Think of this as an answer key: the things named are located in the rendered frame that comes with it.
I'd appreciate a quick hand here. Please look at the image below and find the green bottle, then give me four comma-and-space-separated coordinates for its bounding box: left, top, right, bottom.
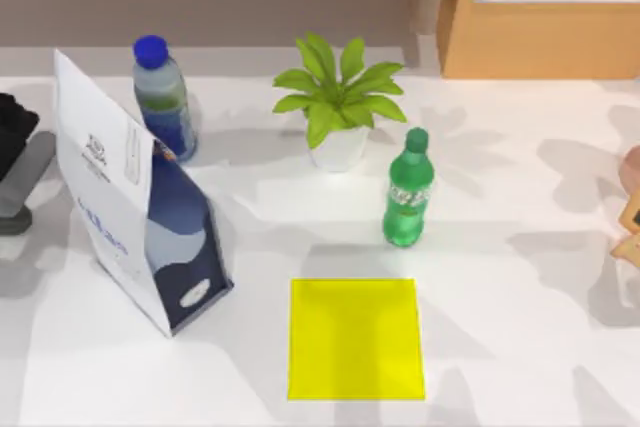
382, 127, 435, 250

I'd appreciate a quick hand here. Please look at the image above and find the green plant in white pot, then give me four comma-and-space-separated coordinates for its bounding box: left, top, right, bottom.
271, 32, 409, 173

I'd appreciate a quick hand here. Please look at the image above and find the flat yellow square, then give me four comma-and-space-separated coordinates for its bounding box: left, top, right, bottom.
286, 276, 427, 402

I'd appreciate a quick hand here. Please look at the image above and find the clear bottle with blue cap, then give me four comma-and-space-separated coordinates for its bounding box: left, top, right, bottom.
131, 35, 198, 164

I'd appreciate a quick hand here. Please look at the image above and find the white and navy book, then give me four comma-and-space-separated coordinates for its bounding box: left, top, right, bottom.
53, 48, 235, 339

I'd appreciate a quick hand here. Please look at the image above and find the wooden cupboard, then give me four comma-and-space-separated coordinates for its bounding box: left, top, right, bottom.
435, 0, 640, 81

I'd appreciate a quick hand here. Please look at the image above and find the black and grey stapler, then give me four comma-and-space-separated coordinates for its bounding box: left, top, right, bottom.
0, 92, 57, 237

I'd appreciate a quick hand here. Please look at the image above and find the pink and tan object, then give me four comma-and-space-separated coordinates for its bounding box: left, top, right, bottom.
610, 144, 640, 270

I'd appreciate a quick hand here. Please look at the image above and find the long metal handle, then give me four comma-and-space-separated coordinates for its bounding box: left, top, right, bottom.
473, 0, 640, 6

